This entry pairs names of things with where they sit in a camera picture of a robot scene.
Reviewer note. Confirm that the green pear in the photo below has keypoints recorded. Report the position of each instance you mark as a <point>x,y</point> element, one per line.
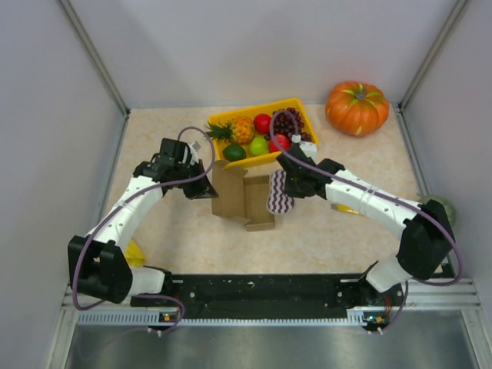
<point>259,146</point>

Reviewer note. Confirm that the red apple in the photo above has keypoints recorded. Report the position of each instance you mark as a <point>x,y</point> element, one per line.
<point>262,123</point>
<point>277,142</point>

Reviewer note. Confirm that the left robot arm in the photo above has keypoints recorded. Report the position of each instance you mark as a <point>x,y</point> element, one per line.
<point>97,263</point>

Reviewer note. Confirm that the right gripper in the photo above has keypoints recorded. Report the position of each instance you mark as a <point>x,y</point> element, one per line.
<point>294,184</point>

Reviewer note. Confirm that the red apple front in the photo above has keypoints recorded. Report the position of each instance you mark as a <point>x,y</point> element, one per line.
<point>277,142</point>

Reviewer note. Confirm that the green melon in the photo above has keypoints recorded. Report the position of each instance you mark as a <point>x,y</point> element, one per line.
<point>448,207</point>

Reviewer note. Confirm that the brown cardboard express box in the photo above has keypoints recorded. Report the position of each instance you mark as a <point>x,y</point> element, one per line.
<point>241,199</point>

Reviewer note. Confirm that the yellow utility knife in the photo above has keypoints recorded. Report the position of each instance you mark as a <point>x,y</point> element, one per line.
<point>343,208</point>

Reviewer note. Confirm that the toy pineapple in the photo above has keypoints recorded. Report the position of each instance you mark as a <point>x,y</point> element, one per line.
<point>238,131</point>

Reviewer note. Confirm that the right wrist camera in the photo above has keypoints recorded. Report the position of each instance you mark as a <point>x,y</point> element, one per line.
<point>308,148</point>

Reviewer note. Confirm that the purple grape bunch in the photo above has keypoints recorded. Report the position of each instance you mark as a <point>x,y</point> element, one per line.
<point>289,122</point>

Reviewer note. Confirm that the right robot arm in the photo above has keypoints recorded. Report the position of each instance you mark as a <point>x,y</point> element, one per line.
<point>423,230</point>

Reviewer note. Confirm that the red apple back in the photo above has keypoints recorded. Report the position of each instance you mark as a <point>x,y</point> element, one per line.
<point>262,123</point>

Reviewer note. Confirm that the orange pumpkin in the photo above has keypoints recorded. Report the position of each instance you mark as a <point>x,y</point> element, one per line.
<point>356,108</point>

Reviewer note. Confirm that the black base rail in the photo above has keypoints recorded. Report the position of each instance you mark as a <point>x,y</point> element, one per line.
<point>277,296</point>

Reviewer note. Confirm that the purple grey striped cloth pad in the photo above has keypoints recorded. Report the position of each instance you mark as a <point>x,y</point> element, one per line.
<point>278,203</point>

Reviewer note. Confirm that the yellow mesh bag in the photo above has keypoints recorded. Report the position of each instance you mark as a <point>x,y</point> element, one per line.
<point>134,255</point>

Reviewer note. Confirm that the dark green lime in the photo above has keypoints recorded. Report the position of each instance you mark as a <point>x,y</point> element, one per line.
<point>234,153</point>

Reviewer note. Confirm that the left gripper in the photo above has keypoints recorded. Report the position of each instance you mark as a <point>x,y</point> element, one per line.
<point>197,184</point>

